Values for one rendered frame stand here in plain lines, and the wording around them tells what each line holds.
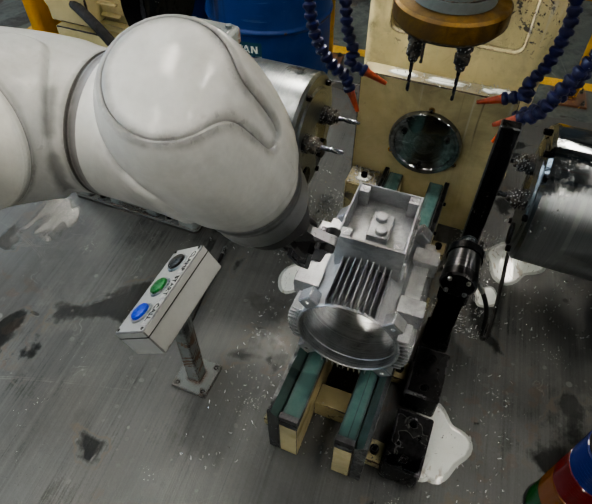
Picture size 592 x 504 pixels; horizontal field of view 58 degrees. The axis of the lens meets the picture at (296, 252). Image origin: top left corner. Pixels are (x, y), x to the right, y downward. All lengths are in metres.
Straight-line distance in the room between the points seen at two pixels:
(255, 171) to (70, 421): 0.80
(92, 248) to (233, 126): 1.01
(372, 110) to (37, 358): 0.82
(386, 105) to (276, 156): 0.80
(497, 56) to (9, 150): 0.96
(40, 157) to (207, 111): 0.14
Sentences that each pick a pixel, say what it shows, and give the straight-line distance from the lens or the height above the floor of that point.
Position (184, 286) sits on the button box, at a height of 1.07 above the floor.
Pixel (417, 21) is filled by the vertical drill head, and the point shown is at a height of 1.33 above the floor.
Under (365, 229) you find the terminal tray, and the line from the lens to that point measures 0.80.
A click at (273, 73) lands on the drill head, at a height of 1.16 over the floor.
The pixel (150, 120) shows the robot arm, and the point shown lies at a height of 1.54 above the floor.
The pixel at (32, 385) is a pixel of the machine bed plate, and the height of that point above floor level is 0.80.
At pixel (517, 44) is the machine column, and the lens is 1.16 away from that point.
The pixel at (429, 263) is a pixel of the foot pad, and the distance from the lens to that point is 0.83.
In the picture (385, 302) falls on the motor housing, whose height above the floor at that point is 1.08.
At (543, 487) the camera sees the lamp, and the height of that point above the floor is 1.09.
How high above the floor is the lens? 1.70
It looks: 49 degrees down
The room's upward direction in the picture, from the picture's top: straight up
